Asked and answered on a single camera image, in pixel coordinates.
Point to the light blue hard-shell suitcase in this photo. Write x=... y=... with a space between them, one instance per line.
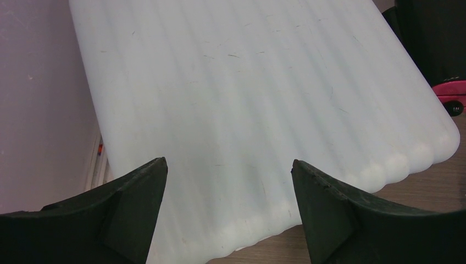
x=230 y=93

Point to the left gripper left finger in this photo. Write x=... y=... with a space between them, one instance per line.
x=112 y=223

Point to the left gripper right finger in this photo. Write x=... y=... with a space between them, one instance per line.
x=344 y=224

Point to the black and pink drawer box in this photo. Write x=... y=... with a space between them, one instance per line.
x=433 y=33

